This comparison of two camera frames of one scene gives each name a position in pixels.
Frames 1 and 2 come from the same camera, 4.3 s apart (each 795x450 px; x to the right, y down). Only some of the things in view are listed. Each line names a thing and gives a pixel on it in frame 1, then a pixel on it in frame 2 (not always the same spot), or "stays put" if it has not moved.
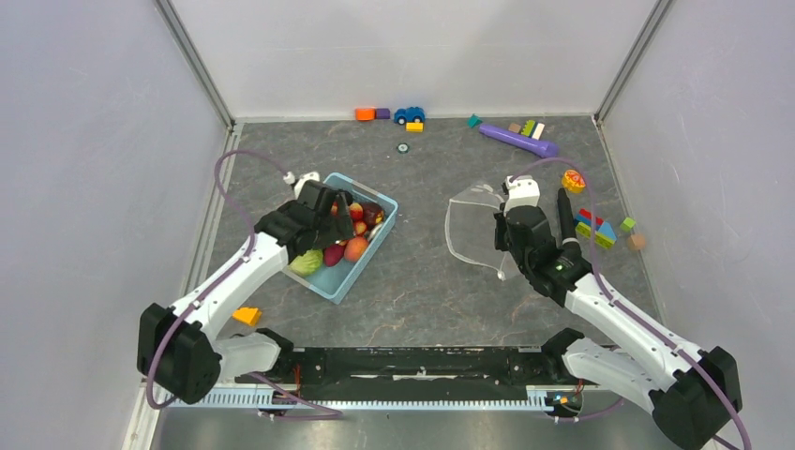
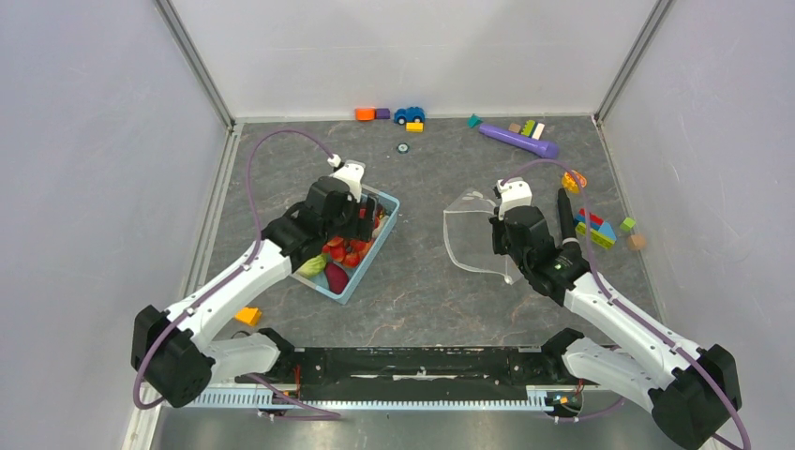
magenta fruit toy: (333, 253) to (337, 277)
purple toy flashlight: (533, 144) stays put
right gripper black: (500, 225) stays put
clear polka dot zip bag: (471, 230) stays put
